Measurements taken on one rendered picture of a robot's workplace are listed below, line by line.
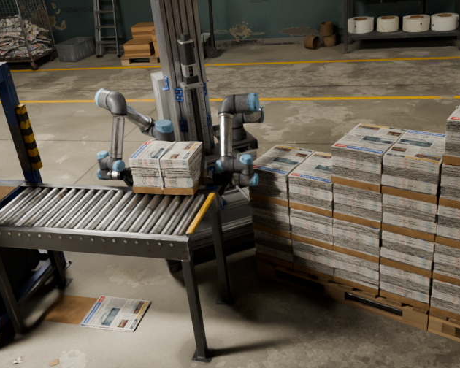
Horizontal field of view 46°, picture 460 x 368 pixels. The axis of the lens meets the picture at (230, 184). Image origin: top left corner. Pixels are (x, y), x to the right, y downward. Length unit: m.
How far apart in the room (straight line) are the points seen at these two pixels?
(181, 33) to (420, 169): 1.76
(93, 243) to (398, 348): 1.77
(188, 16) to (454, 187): 1.95
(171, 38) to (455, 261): 2.17
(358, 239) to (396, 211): 0.31
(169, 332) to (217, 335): 0.30
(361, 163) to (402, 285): 0.76
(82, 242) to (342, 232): 1.47
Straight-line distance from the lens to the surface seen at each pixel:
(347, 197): 3.12
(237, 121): 3.75
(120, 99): 3.39
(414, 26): 9.02
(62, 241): 3.12
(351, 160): 3.00
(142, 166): 3.20
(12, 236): 3.30
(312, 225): 3.32
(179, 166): 3.11
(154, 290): 3.82
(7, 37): 10.68
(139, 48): 9.54
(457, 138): 2.76
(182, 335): 3.43
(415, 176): 2.90
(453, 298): 3.23
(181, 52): 3.63
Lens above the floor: 2.28
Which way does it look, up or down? 27 degrees down
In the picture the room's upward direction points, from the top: 7 degrees counter-clockwise
